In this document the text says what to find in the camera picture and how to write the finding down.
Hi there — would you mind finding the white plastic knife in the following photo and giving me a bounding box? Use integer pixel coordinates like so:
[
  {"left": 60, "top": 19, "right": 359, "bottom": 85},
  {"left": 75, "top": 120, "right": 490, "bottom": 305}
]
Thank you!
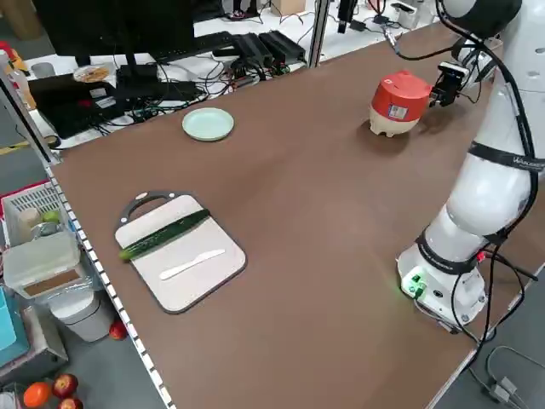
[{"left": 159, "top": 249, "right": 226, "bottom": 281}]

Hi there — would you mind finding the orange fruit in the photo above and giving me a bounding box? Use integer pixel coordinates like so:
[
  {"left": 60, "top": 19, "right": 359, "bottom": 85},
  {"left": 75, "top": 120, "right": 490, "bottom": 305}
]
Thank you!
[{"left": 22, "top": 381, "right": 54, "bottom": 409}]

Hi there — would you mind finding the long black power strip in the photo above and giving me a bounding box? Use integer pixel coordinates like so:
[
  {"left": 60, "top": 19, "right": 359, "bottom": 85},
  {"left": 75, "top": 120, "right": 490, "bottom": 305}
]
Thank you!
[{"left": 152, "top": 32, "right": 236, "bottom": 60}]

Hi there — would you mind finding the black ribbed power brick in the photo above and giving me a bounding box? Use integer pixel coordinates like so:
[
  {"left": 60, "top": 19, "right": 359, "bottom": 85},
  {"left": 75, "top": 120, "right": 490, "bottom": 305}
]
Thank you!
[
  {"left": 232, "top": 32, "right": 274, "bottom": 69},
  {"left": 258, "top": 30, "right": 307, "bottom": 63}
]

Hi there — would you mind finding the cardboard box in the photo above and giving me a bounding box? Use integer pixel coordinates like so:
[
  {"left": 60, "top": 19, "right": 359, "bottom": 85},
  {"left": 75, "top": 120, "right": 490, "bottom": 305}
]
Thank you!
[{"left": 270, "top": 0, "right": 306, "bottom": 16}]

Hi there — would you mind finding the dark green cucumber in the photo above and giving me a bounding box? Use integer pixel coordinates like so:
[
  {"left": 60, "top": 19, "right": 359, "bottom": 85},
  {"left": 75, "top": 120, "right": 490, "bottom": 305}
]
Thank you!
[{"left": 118, "top": 208, "right": 211, "bottom": 262}]

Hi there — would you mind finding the pale green plate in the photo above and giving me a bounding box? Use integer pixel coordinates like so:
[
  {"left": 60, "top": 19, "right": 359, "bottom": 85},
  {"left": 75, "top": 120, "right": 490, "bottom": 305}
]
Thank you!
[{"left": 181, "top": 107, "right": 235, "bottom": 142}]

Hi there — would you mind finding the black mini computer box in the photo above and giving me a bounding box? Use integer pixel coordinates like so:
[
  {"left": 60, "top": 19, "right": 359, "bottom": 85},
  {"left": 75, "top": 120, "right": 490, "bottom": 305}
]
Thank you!
[{"left": 117, "top": 63, "right": 159, "bottom": 94}]

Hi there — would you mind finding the aluminium frame post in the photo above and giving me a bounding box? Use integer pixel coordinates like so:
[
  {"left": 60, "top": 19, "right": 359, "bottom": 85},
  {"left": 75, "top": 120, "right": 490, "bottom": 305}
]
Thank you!
[
  {"left": 0, "top": 63, "right": 63, "bottom": 165},
  {"left": 306, "top": 0, "right": 331, "bottom": 69}
]

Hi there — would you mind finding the white waste bin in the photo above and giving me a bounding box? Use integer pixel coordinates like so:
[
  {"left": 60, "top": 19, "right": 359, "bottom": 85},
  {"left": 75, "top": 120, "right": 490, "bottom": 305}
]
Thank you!
[{"left": 48, "top": 289, "right": 115, "bottom": 343}]

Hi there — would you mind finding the flat black electronics case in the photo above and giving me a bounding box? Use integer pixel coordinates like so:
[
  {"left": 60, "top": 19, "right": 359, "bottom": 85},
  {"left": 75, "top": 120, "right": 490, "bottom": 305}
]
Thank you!
[{"left": 27, "top": 74, "right": 125, "bottom": 138}]

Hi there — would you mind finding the white plastic basket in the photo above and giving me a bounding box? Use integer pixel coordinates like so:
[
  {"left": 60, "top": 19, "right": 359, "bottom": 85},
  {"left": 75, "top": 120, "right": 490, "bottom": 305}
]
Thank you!
[{"left": 0, "top": 180, "right": 66, "bottom": 249}]

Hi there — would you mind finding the black computer monitor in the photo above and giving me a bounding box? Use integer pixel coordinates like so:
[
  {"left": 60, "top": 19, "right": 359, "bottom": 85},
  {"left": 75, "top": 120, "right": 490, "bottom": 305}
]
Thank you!
[{"left": 32, "top": 0, "right": 196, "bottom": 69}]

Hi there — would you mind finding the orange rice cooker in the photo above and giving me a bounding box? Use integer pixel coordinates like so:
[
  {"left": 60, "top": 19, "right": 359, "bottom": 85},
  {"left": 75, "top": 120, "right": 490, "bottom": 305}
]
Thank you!
[{"left": 368, "top": 71, "right": 431, "bottom": 139}]

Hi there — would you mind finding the white device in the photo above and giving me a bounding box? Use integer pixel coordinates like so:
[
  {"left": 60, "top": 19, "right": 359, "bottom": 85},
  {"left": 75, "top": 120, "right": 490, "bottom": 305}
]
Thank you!
[{"left": 388, "top": 2, "right": 422, "bottom": 30}]

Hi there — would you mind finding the grey cable with adapter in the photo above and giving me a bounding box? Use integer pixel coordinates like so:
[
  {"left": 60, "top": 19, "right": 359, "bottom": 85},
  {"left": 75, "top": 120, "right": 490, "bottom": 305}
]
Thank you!
[{"left": 468, "top": 344, "right": 527, "bottom": 404}]

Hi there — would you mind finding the beige cup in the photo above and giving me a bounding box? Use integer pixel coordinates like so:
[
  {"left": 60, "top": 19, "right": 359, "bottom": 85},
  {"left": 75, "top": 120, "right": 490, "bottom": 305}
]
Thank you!
[{"left": 15, "top": 207, "right": 43, "bottom": 245}]

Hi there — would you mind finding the white dish with snacks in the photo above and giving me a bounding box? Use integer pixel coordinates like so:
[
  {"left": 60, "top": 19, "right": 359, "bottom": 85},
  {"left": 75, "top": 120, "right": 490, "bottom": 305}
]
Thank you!
[{"left": 72, "top": 65, "right": 113, "bottom": 84}]

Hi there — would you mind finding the perforated table edge rail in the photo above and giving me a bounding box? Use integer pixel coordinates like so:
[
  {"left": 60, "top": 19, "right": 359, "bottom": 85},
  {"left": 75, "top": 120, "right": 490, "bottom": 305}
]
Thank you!
[{"left": 44, "top": 161, "right": 176, "bottom": 409}]

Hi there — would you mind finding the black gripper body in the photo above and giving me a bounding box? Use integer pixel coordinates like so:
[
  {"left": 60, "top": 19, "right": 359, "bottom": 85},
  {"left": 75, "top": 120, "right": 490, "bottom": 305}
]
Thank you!
[{"left": 436, "top": 78, "right": 463, "bottom": 107}]

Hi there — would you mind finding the grey metal box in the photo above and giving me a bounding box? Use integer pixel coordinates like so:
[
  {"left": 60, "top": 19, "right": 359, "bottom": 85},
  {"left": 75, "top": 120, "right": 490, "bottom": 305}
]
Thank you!
[{"left": 0, "top": 304, "right": 70, "bottom": 381}]

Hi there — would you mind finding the blue box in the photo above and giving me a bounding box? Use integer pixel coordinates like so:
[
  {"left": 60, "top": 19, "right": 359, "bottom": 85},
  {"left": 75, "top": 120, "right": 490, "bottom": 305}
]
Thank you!
[{"left": 0, "top": 284, "right": 19, "bottom": 364}]

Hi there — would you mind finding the clear plastic container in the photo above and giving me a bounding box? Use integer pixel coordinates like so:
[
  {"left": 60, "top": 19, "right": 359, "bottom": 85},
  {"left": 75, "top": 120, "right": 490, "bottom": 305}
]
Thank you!
[{"left": 2, "top": 231, "right": 83, "bottom": 300}]

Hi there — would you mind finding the white cutting board black rim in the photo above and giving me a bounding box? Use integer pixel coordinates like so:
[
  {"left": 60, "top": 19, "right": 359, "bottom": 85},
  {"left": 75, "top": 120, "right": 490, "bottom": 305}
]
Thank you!
[{"left": 114, "top": 190, "right": 248, "bottom": 315}]

